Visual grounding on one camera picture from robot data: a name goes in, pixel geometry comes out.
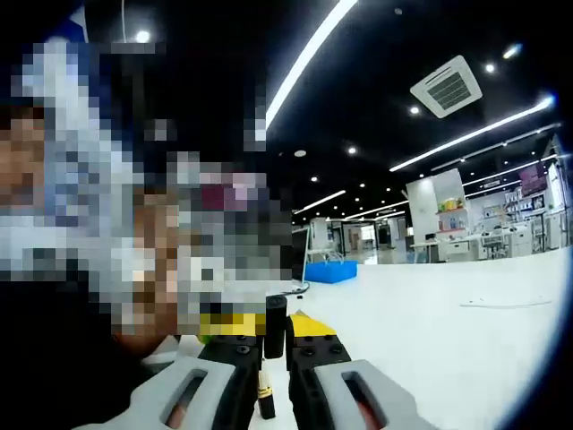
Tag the black lipstick cap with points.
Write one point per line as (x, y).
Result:
(275, 327)

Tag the person's left hand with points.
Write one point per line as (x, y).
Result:
(141, 344)

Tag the blue plastic bin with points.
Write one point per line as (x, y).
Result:
(331, 272)

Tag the computer monitor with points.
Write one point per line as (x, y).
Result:
(306, 255)

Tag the person's dark clothing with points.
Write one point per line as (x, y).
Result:
(67, 376)

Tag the white office desk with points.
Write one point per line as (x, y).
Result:
(447, 248)

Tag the shelf with colourful bottles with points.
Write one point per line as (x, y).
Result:
(452, 215)

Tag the white power strip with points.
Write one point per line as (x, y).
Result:
(506, 303)

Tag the curved ceiling light strip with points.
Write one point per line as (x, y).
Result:
(470, 134)

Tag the straight ceiling light strip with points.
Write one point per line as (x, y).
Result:
(309, 58)

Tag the ceiling air conditioner unit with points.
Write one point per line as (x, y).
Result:
(447, 87)

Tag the purple wall poster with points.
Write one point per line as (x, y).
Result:
(532, 178)

